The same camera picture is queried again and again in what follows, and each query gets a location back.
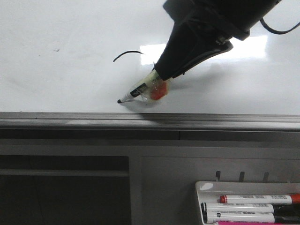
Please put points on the white black whiteboard marker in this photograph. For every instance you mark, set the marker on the white black whiteboard marker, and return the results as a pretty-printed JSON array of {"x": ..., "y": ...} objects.
[{"x": 144, "y": 86}]

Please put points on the red capped marker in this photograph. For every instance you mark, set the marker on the red capped marker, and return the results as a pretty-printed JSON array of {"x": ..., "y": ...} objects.
[{"x": 263, "y": 199}]

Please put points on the white marker tray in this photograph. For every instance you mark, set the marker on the white marker tray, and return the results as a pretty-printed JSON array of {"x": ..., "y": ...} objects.
[{"x": 210, "y": 191}]

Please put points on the red round magnet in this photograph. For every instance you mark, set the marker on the red round magnet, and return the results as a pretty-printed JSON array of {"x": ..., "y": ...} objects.
[{"x": 156, "y": 92}]

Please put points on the grey whiteboard frame ledge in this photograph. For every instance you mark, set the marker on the grey whiteboard frame ledge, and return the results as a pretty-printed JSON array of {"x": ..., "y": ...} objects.
[{"x": 288, "y": 125}]

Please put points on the black capped marker upper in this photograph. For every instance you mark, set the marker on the black capped marker upper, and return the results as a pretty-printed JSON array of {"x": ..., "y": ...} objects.
[{"x": 250, "y": 207}]

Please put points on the black capped marker lower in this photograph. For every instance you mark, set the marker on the black capped marker lower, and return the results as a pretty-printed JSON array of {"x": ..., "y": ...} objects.
[{"x": 244, "y": 216}]

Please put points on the pink marker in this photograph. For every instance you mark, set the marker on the pink marker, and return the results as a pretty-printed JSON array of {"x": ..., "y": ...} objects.
[{"x": 252, "y": 223}]

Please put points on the black capped marker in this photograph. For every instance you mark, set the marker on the black capped marker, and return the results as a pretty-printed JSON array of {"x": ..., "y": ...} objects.
[
  {"x": 250, "y": 207},
  {"x": 244, "y": 216}
]

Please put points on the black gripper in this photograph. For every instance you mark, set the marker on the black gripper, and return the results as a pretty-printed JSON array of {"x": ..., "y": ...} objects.
[{"x": 202, "y": 28}]

